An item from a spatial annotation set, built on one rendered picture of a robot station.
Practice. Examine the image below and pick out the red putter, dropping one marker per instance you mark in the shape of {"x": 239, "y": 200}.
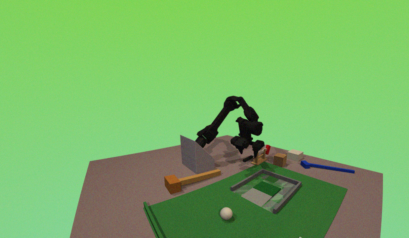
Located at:
{"x": 267, "y": 147}

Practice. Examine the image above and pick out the brown cube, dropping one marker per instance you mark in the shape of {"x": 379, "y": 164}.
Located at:
{"x": 280, "y": 159}

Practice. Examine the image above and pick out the green mat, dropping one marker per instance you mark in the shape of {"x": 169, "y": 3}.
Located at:
{"x": 307, "y": 214}

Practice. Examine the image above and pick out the blue golf putter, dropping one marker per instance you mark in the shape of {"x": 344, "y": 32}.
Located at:
{"x": 307, "y": 165}

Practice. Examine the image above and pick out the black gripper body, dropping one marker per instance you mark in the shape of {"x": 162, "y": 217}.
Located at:
{"x": 257, "y": 145}

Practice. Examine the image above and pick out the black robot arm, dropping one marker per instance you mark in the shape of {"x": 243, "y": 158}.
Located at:
{"x": 252, "y": 126}

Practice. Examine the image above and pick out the cream block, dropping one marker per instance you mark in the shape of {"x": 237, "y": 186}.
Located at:
{"x": 295, "y": 155}

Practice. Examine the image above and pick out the beige ball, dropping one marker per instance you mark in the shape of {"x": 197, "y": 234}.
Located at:
{"x": 226, "y": 213}

